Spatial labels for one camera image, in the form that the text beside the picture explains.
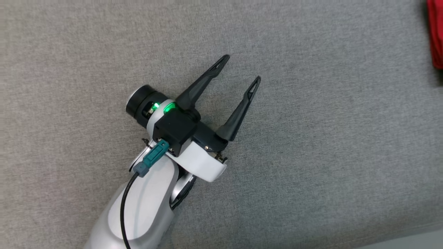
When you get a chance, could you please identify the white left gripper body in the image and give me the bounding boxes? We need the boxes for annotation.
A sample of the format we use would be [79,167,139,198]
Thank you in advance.
[125,85,229,183]

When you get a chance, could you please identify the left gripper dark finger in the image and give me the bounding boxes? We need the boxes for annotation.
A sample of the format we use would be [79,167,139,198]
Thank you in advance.
[175,54,230,111]
[215,76,262,141]

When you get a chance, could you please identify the red white basketball jersey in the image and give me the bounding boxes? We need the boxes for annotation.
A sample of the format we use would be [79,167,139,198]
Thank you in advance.
[426,0,443,70]

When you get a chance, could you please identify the black cable teal connector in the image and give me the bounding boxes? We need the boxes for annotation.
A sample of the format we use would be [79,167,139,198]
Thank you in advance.
[120,139,170,249]

